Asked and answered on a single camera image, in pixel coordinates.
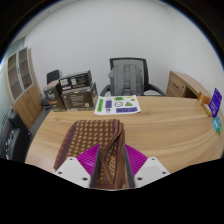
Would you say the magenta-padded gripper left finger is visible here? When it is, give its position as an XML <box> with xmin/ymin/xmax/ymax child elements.
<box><xmin>54</xmin><ymin>143</ymin><xmax>102</xmax><ymax>189</ymax></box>

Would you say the wooden side desk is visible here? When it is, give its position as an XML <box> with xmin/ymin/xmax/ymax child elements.
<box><xmin>165</xmin><ymin>70</ymin><xmax>213</xmax><ymax>99</ymax></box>

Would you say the orange box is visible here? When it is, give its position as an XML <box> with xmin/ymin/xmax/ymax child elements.
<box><xmin>197</xmin><ymin>91</ymin><xmax>213</xmax><ymax>116</ymax></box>

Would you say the black visitor chair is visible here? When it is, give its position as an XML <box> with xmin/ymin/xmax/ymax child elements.
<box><xmin>40</xmin><ymin>69</ymin><xmax>61</xmax><ymax>108</ymax></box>

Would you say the large brown cardboard box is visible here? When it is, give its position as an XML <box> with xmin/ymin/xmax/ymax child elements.
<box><xmin>60</xmin><ymin>82</ymin><xmax>99</xmax><ymax>111</ymax></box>

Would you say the black mesh office chair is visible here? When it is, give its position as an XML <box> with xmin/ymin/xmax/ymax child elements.
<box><xmin>99</xmin><ymin>57</ymin><xmax>167</xmax><ymax>98</ymax></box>

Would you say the white sticker sheet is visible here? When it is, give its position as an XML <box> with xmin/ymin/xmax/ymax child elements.
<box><xmin>93</xmin><ymin>94</ymin><xmax>142</xmax><ymax>116</ymax></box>

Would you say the teal small box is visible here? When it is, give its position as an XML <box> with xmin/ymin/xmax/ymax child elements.
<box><xmin>212</xmin><ymin>116</ymin><xmax>223</xmax><ymax>134</ymax></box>

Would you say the brown patterned towel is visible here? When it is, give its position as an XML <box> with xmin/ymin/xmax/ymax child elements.
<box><xmin>53</xmin><ymin>119</ymin><xmax>128</xmax><ymax>192</ymax></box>

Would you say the small brown cardboard box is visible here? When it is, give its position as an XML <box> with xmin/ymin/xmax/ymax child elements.
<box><xmin>42</xmin><ymin>79</ymin><xmax>66</xmax><ymax>112</ymax></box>

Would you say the flat black cardboard box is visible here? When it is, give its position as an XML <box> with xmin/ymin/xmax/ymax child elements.
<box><xmin>58</xmin><ymin>69</ymin><xmax>93</xmax><ymax>91</ymax></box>

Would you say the grey backpack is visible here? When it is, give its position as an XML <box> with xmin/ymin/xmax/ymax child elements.
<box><xmin>108</xmin><ymin>64</ymin><xmax>144</xmax><ymax>97</ymax></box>

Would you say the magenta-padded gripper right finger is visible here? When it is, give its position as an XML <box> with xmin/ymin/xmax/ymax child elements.
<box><xmin>123</xmin><ymin>143</ymin><xmax>170</xmax><ymax>189</ymax></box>

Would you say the purple card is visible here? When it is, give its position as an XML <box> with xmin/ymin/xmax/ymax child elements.
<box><xmin>208</xmin><ymin>87</ymin><xmax>223</xmax><ymax>118</ymax></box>

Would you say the wooden cabinet with glass doors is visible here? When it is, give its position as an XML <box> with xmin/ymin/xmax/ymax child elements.
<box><xmin>3</xmin><ymin>46</ymin><xmax>44</xmax><ymax>129</ymax></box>

